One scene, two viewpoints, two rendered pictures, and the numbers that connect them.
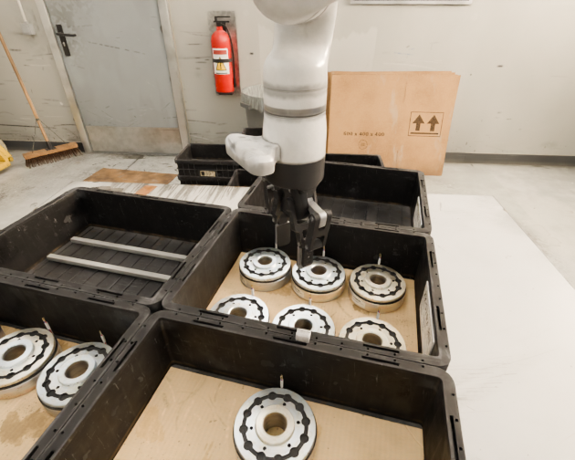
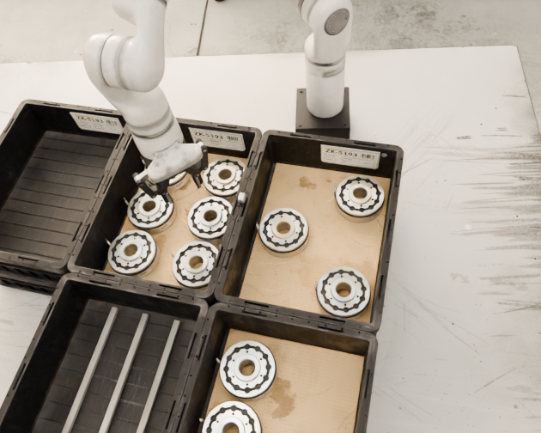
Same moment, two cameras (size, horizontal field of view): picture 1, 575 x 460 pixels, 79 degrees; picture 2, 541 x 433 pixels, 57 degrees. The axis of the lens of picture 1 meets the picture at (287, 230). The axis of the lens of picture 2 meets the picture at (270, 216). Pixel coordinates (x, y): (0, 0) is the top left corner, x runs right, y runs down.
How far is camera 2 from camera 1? 72 cm
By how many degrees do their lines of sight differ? 57
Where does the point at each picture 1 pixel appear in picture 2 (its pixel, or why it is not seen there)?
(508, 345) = (195, 114)
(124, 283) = (133, 392)
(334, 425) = (276, 204)
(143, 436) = not seen: hidden behind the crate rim
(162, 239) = (57, 380)
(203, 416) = (272, 279)
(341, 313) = (189, 198)
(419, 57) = not seen: outside the picture
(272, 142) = (172, 144)
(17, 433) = (287, 400)
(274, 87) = (161, 118)
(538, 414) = (246, 117)
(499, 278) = not seen: hidden behind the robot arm
